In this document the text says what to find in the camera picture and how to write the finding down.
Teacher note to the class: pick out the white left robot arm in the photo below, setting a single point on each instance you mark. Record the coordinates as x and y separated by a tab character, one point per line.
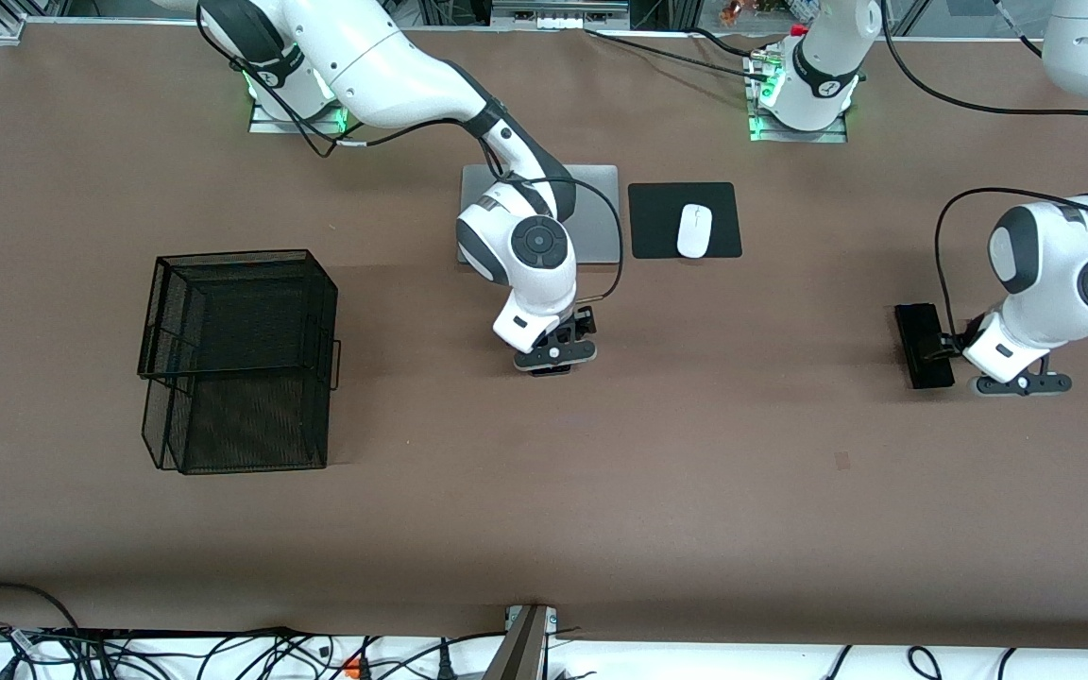
1054	274

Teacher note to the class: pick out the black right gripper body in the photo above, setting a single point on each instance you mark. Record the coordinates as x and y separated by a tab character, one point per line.
579	326

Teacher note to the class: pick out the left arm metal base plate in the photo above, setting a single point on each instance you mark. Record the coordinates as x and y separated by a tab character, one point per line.
837	137

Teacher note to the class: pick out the white computer mouse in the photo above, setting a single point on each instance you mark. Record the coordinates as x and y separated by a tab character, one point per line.
694	231

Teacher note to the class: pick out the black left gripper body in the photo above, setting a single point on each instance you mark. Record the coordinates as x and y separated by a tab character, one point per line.
962	337

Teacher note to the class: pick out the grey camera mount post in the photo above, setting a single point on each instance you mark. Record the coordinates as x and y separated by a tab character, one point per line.
525	647

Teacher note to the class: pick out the black mouse pad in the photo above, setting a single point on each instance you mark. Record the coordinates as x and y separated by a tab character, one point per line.
657	227

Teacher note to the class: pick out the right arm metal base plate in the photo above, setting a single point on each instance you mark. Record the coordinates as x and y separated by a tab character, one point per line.
265	126

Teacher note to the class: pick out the long black smartphone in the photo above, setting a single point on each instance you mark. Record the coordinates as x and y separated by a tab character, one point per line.
917	321

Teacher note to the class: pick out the black mesh two-tier tray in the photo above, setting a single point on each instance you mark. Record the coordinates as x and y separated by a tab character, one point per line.
251	416

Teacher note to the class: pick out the white power strip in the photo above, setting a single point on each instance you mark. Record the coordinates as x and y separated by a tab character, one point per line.
553	19

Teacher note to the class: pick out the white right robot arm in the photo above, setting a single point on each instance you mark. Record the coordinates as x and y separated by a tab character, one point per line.
393	66

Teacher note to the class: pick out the grey closed laptop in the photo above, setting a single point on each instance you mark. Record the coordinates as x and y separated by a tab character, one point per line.
596	231

